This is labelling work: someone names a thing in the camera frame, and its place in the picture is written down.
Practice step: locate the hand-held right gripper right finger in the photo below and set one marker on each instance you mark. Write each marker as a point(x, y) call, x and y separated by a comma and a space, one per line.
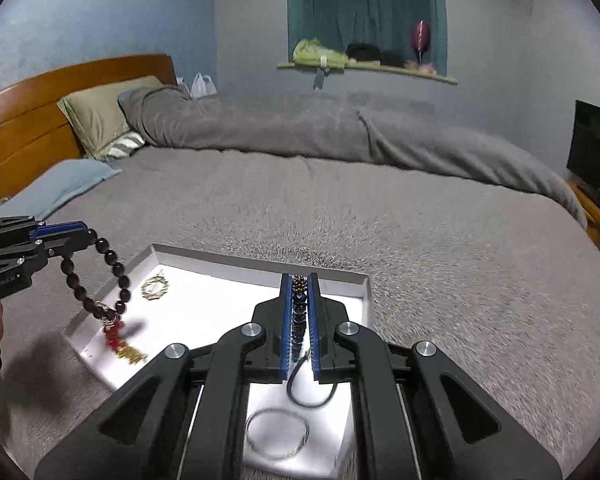
point(316, 330)

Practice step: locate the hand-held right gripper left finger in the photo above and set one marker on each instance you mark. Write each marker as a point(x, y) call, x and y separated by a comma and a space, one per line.
point(283, 330)

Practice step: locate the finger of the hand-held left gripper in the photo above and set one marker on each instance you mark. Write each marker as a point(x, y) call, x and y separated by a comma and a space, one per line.
point(72, 245)
point(60, 229)

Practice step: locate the grey shallow cardboard box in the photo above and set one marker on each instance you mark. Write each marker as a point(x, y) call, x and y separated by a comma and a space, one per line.
point(190, 310)

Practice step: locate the silver bangle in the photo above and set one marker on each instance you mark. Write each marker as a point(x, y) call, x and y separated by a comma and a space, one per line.
point(250, 435)

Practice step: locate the light blue blanket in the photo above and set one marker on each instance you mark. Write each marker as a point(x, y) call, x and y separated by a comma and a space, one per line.
point(60, 185)

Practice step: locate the striped pillow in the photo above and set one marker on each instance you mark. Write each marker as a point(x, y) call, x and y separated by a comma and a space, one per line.
point(122, 144)

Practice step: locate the wooden headboard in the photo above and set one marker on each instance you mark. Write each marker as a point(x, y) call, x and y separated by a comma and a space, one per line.
point(30, 125)

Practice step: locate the olive pillow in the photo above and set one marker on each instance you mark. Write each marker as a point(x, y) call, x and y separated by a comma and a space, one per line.
point(95, 110)

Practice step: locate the grey bed blanket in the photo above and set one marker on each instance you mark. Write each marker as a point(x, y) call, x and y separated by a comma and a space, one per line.
point(430, 260)

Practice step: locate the white plastic bag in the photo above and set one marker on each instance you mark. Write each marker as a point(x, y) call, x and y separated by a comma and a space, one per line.
point(202, 87)

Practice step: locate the grey duvet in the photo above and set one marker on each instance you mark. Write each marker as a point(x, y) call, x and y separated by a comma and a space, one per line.
point(305, 125)

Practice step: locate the green cloth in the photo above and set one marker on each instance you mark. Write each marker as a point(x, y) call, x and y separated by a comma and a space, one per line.
point(315, 55)

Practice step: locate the wooden window shelf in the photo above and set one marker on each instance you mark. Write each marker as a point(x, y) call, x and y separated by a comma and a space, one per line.
point(430, 77)

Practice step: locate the black cloth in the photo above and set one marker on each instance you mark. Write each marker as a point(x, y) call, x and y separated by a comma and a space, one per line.
point(365, 52)

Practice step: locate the wooden stand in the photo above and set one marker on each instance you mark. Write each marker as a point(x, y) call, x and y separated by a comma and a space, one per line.
point(597, 220)

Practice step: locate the pink wine glass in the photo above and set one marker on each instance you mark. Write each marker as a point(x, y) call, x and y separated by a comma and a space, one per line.
point(420, 32)

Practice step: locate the black monitor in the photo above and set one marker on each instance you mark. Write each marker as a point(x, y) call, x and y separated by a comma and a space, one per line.
point(595, 150)

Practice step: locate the teal curtain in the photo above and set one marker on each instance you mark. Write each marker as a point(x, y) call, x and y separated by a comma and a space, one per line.
point(360, 0)

